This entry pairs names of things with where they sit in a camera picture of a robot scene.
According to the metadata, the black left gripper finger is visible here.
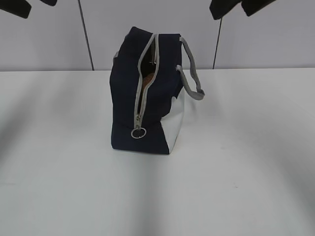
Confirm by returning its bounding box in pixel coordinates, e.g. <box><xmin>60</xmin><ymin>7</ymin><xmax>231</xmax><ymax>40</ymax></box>
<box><xmin>40</xmin><ymin>0</ymin><xmax>57</xmax><ymax>6</ymax></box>
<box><xmin>0</xmin><ymin>0</ymin><xmax>32</xmax><ymax>19</ymax></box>

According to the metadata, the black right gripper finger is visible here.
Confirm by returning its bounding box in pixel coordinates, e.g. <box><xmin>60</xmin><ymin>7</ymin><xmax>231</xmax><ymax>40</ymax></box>
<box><xmin>209</xmin><ymin>0</ymin><xmax>243</xmax><ymax>20</ymax></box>
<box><xmin>240</xmin><ymin>0</ymin><xmax>307</xmax><ymax>17</ymax></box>

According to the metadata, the navy blue lunch bag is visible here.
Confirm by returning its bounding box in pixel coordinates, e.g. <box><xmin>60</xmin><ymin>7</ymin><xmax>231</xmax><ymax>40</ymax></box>
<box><xmin>109</xmin><ymin>27</ymin><xmax>205</xmax><ymax>154</ymax></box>

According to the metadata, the brown bread loaf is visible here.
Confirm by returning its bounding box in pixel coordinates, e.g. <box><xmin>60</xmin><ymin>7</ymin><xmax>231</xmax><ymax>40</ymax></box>
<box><xmin>142</xmin><ymin>73</ymin><xmax>154</xmax><ymax>90</ymax></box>

